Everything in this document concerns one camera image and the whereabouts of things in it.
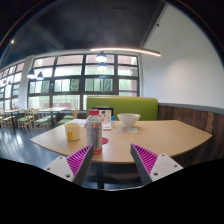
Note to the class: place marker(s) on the long curved ceiling light bar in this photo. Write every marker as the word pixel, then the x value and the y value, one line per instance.
pixel 133 50

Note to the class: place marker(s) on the red-capped clear drink bottle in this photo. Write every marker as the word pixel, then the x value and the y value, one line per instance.
pixel 94 133

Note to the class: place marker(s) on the white ceramic bowl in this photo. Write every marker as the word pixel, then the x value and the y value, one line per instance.
pixel 128 119

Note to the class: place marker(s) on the group of black pendant lamps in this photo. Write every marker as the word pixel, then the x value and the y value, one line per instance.
pixel 101 57

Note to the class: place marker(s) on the small white paper napkin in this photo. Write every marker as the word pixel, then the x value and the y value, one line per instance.
pixel 131 130

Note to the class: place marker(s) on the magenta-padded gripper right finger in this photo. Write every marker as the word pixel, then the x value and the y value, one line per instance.
pixel 163 165

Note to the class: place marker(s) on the white paper sheet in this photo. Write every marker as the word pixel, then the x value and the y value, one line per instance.
pixel 79 122

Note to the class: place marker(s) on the small blue-capped bottle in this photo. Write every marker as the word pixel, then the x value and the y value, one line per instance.
pixel 112 120

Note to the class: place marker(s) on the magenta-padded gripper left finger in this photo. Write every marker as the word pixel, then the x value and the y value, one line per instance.
pixel 60 166

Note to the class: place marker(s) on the group of green-seated wooden chairs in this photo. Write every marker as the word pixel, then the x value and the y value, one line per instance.
pixel 24 120

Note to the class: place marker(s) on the black-framed tablet display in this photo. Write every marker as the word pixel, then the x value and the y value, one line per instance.
pixel 106 117

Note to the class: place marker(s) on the green upholstered bench seat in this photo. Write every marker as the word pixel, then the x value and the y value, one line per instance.
pixel 133 108

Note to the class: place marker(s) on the wooden dining table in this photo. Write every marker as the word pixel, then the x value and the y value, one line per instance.
pixel 11 111
pixel 53 109

